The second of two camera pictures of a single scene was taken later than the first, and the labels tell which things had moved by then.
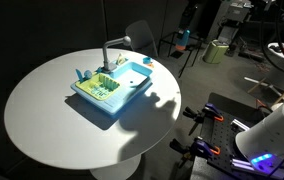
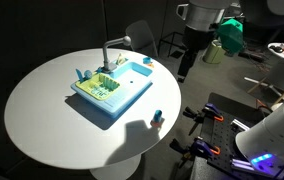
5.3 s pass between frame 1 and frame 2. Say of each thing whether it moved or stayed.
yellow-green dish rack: stayed
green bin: stayed
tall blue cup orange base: moved
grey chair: stayed
